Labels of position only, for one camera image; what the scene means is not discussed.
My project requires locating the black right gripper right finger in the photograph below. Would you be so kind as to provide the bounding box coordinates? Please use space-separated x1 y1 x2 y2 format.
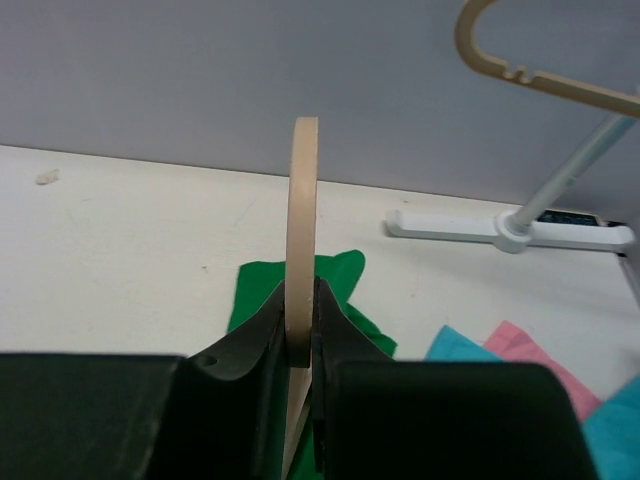
311 279 595 479

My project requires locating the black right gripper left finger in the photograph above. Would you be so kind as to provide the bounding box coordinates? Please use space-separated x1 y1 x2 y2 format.
1 287 289 479

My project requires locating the green t shirt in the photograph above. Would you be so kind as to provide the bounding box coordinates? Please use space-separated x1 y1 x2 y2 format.
227 250 397 479

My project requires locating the beige hanger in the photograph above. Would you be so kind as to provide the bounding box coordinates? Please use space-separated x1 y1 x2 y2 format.
454 1 639 118
282 117 319 478

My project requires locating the pink t shirt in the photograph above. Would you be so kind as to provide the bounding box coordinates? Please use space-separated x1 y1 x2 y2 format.
483 321 602 421

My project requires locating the blue t shirt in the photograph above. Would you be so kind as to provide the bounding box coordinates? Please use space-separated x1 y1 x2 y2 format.
425 321 639 479

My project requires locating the empty beige hanger on rack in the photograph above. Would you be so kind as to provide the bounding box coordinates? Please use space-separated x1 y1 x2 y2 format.
454 1 639 118

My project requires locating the white clothes rack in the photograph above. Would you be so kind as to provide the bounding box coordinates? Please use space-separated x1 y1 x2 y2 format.
385 114 637 254

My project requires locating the blue label sticker right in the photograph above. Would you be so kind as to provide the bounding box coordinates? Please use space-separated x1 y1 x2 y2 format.
537 210 600 227

